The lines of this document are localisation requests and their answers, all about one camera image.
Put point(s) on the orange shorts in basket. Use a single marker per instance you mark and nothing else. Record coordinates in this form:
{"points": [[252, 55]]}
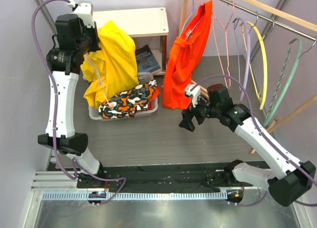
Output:
{"points": [[154, 95]]}

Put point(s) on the pink wire hanger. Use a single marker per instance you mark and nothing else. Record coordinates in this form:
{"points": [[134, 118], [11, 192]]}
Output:
{"points": [[222, 48]]}

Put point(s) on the metal clothes rail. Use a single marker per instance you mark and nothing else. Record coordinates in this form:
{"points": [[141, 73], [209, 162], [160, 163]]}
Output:
{"points": [[271, 20]]}

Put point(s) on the dark blue book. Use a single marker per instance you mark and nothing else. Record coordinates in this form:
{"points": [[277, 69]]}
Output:
{"points": [[146, 61]]}

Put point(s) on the white laundry basket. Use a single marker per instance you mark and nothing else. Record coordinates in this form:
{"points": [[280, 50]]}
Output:
{"points": [[142, 77]]}

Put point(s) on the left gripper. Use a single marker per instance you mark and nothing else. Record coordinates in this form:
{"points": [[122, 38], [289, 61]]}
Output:
{"points": [[93, 30]]}

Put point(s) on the green wavy hanger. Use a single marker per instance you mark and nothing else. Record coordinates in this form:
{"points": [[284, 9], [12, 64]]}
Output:
{"points": [[280, 92]]}

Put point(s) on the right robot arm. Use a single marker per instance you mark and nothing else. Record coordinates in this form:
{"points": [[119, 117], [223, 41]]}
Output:
{"points": [[287, 179]]}

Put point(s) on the orange shorts on hanger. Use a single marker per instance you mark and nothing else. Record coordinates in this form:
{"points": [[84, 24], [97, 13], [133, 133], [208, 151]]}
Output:
{"points": [[185, 54]]}

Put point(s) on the light blue hanger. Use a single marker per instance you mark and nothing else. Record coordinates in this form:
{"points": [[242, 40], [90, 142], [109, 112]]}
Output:
{"points": [[184, 17]]}

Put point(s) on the black orange white patterned shorts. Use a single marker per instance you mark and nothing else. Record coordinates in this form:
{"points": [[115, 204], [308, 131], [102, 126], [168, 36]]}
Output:
{"points": [[126, 104]]}

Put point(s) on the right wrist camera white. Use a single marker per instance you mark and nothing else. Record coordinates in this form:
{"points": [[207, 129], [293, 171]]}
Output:
{"points": [[193, 91]]}

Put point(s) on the white slotted cable duct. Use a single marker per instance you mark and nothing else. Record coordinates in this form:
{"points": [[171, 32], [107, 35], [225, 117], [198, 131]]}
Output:
{"points": [[100, 196]]}

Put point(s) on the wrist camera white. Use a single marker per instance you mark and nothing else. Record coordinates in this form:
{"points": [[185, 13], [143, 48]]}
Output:
{"points": [[84, 10], [193, 91]]}

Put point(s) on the white two-tier shelf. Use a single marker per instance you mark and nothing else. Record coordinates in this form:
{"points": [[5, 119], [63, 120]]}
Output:
{"points": [[142, 22]]}

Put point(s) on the yellow hanger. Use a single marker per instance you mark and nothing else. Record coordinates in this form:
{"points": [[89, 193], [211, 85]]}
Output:
{"points": [[262, 93]]}

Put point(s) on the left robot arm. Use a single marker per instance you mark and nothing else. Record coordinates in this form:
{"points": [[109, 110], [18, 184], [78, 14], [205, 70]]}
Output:
{"points": [[73, 40]]}

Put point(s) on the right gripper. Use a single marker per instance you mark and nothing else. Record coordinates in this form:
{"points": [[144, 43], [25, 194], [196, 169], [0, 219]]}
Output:
{"points": [[187, 114]]}

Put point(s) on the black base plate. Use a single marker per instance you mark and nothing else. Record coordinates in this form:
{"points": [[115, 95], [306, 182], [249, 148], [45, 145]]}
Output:
{"points": [[177, 178]]}

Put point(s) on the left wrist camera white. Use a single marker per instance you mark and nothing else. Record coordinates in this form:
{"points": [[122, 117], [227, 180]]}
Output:
{"points": [[84, 10]]}

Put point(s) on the wooden rack frame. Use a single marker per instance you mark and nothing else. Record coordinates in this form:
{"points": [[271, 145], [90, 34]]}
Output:
{"points": [[275, 12]]}

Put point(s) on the yellow shorts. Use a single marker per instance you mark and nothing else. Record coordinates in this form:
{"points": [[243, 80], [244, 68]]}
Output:
{"points": [[113, 68]]}

